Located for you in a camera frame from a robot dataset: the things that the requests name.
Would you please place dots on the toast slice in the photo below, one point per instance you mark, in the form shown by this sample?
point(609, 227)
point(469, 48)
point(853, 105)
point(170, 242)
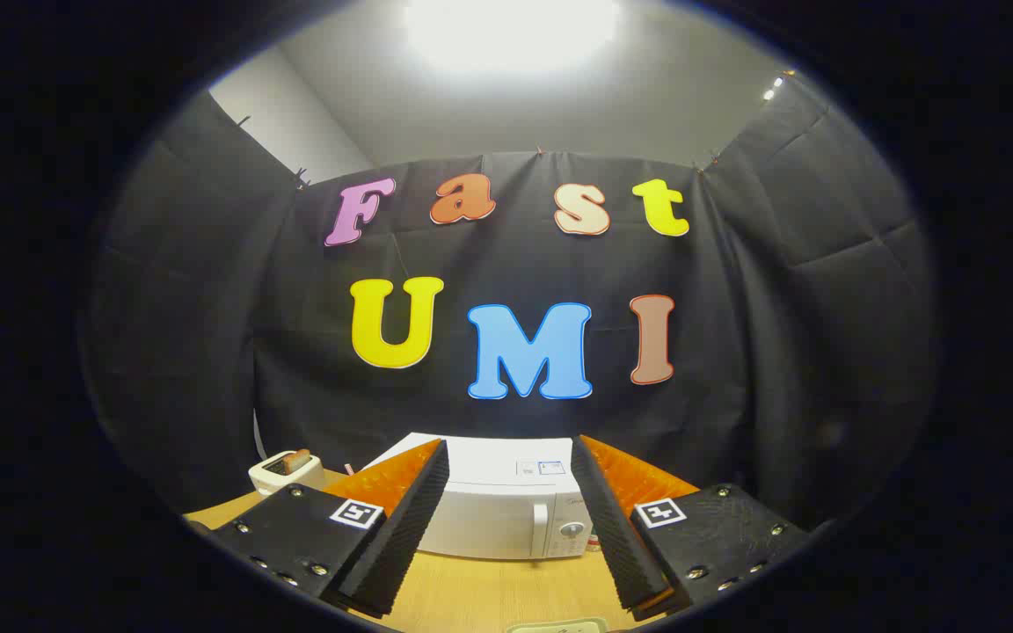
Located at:
point(298, 459)

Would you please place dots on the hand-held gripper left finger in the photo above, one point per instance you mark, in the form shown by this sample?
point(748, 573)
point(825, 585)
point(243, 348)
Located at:
point(401, 536)

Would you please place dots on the white toaster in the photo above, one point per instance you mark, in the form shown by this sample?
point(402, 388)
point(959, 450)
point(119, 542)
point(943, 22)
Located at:
point(271, 479)

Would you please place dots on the white tray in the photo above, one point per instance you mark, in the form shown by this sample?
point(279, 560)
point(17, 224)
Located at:
point(559, 628)

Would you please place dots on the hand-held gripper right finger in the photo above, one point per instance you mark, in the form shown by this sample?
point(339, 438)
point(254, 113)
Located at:
point(616, 536)

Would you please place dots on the white microwave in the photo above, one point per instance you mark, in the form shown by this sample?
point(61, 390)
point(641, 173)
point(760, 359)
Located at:
point(498, 505)

